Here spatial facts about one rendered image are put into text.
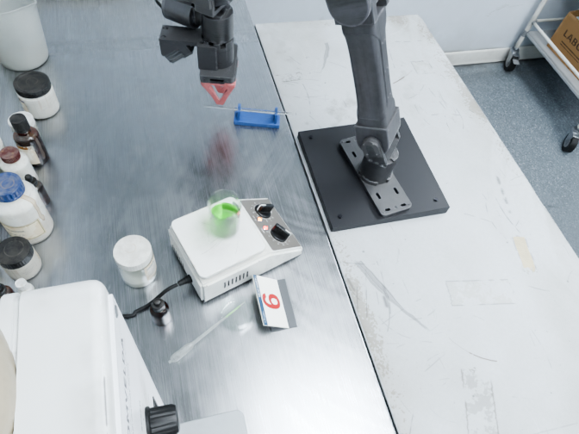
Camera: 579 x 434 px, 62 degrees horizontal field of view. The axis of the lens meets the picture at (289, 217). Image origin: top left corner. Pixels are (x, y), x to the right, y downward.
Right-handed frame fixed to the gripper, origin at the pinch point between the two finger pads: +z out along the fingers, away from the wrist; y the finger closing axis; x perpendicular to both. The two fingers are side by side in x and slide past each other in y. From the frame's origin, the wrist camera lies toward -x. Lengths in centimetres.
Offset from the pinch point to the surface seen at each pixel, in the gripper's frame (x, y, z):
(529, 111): 150, -116, 101
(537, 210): 68, 19, 8
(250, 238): 8.4, 35.7, -2.4
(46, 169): -31.8, 18.2, 5.4
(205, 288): 1.9, 44.0, 0.1
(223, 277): 4.5, 42.1, -0.3
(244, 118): 5.0, 0.7, 5.4
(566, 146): 160, -88, 97
